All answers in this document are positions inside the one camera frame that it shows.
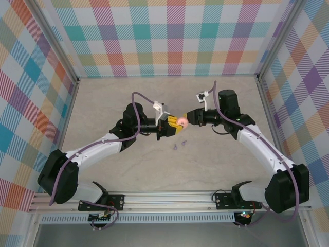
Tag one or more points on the aluminium mounting rail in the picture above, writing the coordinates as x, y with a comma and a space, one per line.
167, 200

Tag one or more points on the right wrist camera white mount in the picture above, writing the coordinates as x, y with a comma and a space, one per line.
201, 96

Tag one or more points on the aluminium frame leg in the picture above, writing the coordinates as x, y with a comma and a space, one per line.
29, 239
310, 239

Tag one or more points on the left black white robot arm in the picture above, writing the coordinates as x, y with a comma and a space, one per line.
92, 151

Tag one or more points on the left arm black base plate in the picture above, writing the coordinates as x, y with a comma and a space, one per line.
117, 202

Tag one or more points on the aluminium frame post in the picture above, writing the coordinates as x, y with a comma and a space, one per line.
278, 38
57, 42

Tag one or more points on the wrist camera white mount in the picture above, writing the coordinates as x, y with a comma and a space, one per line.
160, 109
201, 96

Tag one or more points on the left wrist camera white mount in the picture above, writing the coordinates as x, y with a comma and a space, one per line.
160, 109

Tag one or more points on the aluminium side floor rail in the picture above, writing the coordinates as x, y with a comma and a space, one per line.
65, 123
268, 108

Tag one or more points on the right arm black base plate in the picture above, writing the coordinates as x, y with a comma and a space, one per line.
223, 202

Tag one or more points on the pink round charging case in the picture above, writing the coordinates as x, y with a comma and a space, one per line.
183, 121

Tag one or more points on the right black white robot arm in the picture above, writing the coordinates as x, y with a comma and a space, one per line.
262, 151

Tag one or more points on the grey metal panel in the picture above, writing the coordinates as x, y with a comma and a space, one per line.
167, 236

